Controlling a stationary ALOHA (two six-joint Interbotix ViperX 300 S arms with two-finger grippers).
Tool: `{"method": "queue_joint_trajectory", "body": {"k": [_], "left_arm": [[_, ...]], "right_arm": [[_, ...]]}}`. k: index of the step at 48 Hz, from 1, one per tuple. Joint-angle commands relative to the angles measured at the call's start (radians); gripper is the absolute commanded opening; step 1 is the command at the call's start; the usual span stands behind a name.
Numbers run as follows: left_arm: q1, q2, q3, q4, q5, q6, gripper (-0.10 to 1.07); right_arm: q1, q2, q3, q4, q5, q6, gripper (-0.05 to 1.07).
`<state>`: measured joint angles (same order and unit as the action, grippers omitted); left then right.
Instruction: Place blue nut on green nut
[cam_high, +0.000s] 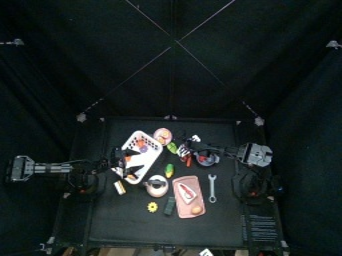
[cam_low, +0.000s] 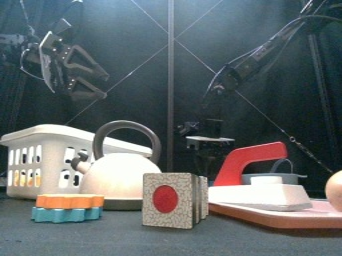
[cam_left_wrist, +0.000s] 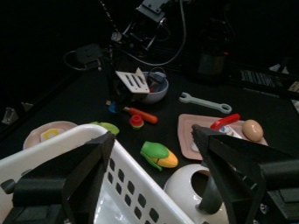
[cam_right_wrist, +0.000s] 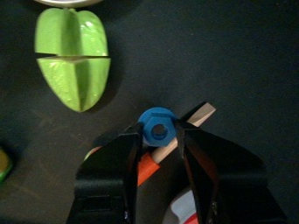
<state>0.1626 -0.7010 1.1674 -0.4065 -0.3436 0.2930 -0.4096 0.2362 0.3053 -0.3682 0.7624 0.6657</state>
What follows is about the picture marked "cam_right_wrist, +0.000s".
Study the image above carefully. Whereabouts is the white plate edge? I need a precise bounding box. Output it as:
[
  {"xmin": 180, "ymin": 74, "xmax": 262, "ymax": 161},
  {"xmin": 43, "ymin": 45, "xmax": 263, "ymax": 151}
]
[{"xmin": 32, "ymin": 0, "xmax": 106, "ymax": 9}]

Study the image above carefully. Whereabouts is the green and yellow toy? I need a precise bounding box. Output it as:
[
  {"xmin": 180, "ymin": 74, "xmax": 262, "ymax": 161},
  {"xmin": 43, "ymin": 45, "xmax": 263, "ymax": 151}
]
[{"xmin": 0, "ymin": 147, "xmax": 15, "ymax": 186}]

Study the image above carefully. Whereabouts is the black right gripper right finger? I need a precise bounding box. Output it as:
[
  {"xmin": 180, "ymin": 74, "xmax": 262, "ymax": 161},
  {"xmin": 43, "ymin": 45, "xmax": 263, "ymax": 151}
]
[{"xmin": 172, "ymin": 118, "xmax": 290, "ymax": 224}]

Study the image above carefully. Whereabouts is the blue plastic nut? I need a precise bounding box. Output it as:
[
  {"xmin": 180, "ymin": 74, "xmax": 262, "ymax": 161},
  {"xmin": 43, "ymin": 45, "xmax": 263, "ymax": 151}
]
[{"xmin": 136, "ymin": 107, "xmax": 182, "ymax": 148}]

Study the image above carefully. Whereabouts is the green toy starfruit half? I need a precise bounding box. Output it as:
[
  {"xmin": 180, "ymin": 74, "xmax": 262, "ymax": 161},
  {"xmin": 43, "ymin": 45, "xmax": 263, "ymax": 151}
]
[
  {"xmin": 36, "ymin": 56, "xmax": 112, "ymax": 114},
  {"xmin": 34, "ymin": 7, "xmax": 110, "ymax": 58}
]

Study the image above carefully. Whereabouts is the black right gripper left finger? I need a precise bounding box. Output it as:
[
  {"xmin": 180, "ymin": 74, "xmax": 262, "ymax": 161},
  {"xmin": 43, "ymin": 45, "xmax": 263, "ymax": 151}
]
[{"xmin": 66, "ymin": 122, "xmax": 146, "ymax": 224}]

